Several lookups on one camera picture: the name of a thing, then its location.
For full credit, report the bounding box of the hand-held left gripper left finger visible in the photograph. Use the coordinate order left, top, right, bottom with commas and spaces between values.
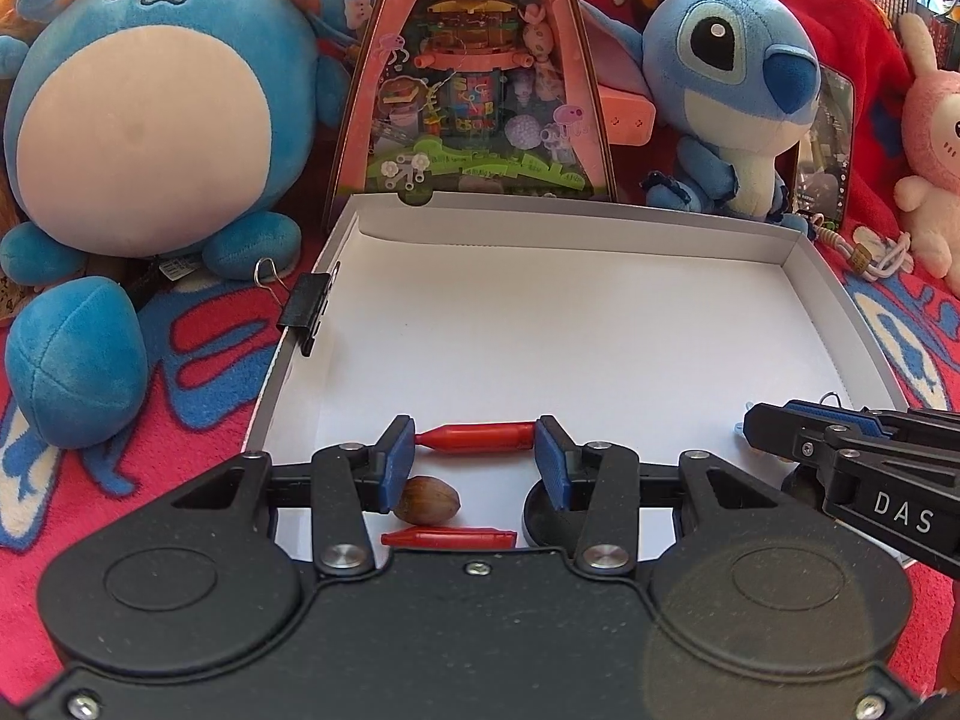
161, 415, 416, 578

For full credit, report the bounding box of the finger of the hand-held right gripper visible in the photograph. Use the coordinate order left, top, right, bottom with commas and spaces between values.
742, 403, 960, 470
786, 399, 960, 434

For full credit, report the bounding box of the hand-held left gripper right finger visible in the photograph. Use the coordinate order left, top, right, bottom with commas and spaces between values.
534, 415, 788, 578

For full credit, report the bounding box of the brown nut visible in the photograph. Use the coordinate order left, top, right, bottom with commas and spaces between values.
393, 475, 461, 525

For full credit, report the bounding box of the red plastic tube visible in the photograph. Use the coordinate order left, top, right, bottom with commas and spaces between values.
414, 423, 538, 458
380, 526, 519, 549

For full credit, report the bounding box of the grey cardboard box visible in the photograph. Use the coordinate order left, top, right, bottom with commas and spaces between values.
244, 191, 920, 563

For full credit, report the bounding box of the small black binder clip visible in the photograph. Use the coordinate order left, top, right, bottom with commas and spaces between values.
255, 259, 342, 359

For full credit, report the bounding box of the black smartphone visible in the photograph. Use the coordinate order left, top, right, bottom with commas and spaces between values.
787, 64, 857, 231

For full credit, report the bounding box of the pink bunny plush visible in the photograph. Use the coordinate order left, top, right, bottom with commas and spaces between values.
892, 11, 960, 280

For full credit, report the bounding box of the blue alien plush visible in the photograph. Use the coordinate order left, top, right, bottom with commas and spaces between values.
577, 0, 823, 235

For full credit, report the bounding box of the small pink box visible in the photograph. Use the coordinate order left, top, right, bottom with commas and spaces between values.
596, 81, 658, 148

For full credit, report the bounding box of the triangular pink toy house box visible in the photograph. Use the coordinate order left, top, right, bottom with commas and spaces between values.
322, 0, 620, 235

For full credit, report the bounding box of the row of shelved books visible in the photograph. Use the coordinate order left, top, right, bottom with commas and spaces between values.
870, 0, 960, 40

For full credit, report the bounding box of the round blue mouse plush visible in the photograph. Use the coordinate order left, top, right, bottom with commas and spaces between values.
0, 0, 377, 451

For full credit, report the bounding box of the white phone lanyard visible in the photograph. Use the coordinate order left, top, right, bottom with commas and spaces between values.
806, 214, 913, 284

